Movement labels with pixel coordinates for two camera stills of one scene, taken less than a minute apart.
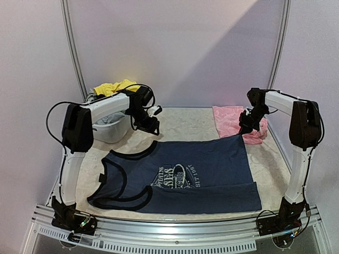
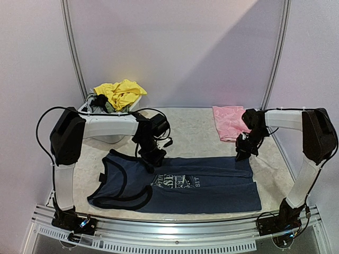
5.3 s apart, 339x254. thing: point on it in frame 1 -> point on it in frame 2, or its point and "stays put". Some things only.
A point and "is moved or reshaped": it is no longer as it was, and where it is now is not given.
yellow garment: [110, 89] stays put
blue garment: [206, 174] is moved or reshaped
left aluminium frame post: [67, 27] stays put
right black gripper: [246, 123] -> [245, 146]
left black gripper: [150, 127] -> [154, 161]
